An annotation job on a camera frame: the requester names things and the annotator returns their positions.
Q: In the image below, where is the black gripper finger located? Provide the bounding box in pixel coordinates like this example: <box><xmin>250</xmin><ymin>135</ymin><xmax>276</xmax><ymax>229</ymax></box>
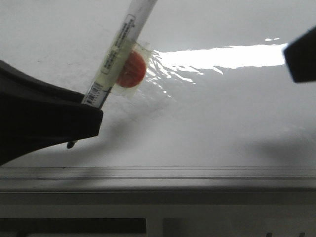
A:
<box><xmin>283</xmin><ymin>27</ymin><xmax>316</xmax><ymax>83</ymax></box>
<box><xmin>0</xmin><ymin>61</ymin><xmax>103</xmax><ymax>164</ymax></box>

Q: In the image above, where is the red round magnet with tape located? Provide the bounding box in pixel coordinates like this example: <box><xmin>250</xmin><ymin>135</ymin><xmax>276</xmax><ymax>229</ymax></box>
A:
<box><xmin>113</xmin><ymin>41</ymin><xmax>152</xmax><ymax>98</ymax></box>

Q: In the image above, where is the white black whiteboard marker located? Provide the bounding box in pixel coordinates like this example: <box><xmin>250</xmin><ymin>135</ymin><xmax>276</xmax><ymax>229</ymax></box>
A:
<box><xmin>66</xmin><ymin>0</ymin><xmax>158</xmax><ymax>149</ymax></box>

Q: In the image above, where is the white whiteboard with aluminium frame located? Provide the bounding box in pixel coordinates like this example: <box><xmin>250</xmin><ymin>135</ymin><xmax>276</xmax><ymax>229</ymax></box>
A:
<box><xmin>0</xmin><ymin>0</ymin><xmax>316</xmax><ymax>193</ymax></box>

